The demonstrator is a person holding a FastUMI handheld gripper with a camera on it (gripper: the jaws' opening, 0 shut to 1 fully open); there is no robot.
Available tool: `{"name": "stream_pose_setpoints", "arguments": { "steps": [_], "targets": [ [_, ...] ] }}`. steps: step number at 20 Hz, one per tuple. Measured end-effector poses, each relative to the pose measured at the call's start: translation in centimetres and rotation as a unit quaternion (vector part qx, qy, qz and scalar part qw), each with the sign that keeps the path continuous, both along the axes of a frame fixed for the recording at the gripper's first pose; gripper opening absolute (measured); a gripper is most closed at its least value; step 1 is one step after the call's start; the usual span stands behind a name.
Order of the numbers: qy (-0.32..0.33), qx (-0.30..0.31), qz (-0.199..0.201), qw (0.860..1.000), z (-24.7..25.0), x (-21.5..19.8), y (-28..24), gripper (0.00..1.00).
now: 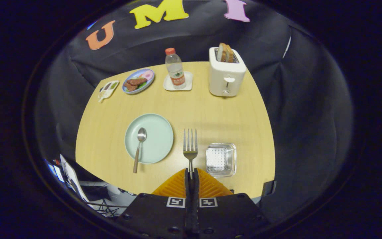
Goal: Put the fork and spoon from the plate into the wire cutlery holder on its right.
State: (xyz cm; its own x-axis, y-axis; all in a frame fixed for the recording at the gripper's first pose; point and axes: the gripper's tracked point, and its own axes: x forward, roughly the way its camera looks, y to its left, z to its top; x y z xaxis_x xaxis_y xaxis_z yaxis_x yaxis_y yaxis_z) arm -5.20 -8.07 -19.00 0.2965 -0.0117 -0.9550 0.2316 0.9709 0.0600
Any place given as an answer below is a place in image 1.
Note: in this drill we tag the perforated metal basket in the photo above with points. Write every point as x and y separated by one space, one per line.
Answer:
221 160

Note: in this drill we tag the blue food plate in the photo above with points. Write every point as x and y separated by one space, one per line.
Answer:
127 79

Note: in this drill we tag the pink ham slice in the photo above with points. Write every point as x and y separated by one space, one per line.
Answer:
148 74

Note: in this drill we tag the white square coaster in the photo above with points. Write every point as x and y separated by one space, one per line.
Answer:
188 84

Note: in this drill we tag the white toaster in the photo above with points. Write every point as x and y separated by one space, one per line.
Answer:
225 78

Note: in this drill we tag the toast bread slice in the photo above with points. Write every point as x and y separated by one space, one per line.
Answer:
222 52
230 54

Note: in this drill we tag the clear water bottle red cap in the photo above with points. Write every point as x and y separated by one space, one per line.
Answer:
175 68

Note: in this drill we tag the white sauce dish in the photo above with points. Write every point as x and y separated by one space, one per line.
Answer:
108 90

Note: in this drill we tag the mint green plate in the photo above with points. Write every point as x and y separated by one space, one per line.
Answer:
158 139

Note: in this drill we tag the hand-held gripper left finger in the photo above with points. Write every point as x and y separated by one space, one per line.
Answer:
164 215

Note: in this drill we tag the black flat bracket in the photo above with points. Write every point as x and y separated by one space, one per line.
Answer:
268 188

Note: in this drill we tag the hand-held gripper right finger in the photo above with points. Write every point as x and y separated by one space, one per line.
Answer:
224 215

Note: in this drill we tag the green lettuce leaf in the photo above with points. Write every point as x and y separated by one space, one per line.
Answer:
142 86

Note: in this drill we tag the brown meat slice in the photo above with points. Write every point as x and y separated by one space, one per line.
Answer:
130 87
137 81

